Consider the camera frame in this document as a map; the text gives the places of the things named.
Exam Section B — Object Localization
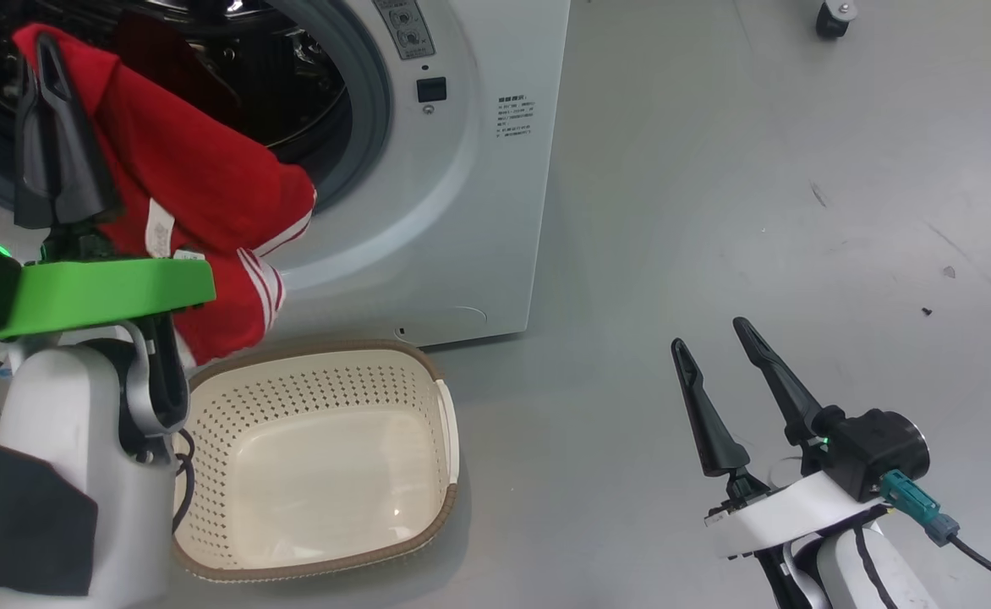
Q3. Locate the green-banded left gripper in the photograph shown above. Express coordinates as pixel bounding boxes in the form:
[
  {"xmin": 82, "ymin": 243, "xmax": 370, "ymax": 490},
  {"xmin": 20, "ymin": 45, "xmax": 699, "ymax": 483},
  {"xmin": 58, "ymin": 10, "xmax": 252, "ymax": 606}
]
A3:
[{"xmin": 0, "ymin": 32, "xmax": 218, "ymax": 342}]

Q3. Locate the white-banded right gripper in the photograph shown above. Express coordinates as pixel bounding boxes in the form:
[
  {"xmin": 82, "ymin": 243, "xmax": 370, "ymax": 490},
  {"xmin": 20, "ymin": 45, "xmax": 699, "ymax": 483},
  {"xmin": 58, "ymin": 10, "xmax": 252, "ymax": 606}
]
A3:
[{"xmin": 671, "ymin": 316, "xmax": 891, "ymax": 561}]

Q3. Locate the red garment with white stripes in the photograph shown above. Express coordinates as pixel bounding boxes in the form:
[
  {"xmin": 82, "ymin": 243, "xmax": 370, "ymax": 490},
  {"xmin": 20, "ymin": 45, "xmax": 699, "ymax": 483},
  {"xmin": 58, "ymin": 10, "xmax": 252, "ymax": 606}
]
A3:
[{"xmin": 12, "ymin": 21, "xmax": 319, "ymax": 369}]

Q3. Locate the white front-load washing machine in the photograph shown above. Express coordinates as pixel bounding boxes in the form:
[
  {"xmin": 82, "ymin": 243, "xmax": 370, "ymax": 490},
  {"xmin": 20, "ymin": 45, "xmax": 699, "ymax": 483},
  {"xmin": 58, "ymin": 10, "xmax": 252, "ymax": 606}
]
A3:
[{"xmin": 0, "ymin": 0, "xmax": 572, "ymax": 373}]

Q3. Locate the cream perforated laundry basket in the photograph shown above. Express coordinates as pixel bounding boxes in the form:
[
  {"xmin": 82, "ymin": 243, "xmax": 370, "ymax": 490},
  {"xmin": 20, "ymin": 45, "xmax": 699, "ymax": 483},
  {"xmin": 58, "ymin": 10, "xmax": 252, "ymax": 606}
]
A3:
[{"xmin": 170, "ymin": 340, "xmax": 461, "ymax": 584}]

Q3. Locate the black caster wheel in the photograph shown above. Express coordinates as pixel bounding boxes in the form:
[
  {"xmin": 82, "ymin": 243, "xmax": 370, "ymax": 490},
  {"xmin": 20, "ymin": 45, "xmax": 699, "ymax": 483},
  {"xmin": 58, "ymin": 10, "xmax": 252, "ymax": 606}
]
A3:
[{"xmin": 815, "ymin": 0, "xmax": 858, "ymax": 39}]

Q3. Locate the right camera cable, teal plug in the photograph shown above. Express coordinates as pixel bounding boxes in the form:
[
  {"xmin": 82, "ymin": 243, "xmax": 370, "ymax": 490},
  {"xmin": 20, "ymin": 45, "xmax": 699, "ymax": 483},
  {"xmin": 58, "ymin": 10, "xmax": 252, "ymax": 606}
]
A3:
[{"xmin": 879, "ymin": 469, "xmax": 991, "ymax": 597}]

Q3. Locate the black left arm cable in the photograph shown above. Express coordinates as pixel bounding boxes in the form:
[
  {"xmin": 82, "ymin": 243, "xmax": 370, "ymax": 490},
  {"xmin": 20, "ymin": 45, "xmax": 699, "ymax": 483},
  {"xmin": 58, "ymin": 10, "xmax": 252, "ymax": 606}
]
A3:
[{"xmin": 172, "ymin": 427, "xmax": 198, "ymax": 534}]

